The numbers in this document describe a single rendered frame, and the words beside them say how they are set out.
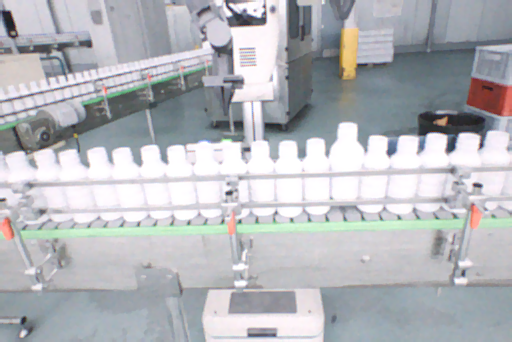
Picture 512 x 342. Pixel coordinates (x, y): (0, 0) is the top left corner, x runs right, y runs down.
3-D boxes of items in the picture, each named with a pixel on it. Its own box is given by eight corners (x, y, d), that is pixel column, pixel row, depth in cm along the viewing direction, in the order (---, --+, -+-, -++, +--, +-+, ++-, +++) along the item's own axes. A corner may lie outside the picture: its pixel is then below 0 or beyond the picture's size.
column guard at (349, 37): (340, 79, 781) (342, 29, 736) (337, 76, 817) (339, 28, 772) (357, 78, 778) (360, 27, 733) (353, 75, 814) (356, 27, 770)
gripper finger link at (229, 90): (233, 114, 83) (231, 77, 82) (205, 116, 83) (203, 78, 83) (236, 117, 90) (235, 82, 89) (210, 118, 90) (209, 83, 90)
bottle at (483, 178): (499, 214, 69) (520, 139, 62) (465, 209, 72) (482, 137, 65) (494, 200, 74) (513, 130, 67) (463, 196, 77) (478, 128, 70)
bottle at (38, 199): (50, 209, 82) (27, 147, 76) (57, 218, 78) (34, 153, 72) (22, 219, 79) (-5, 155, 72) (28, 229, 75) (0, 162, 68)
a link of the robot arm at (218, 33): (221, 8, 86) (192, 24, 86) (216, -14, 75) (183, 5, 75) (243, 49, 87) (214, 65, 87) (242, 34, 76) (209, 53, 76)
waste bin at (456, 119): (419, 206, 257) (432, 128, 231) (399, 180, 298) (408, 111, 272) (481, 205, 254) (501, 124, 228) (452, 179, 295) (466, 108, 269)
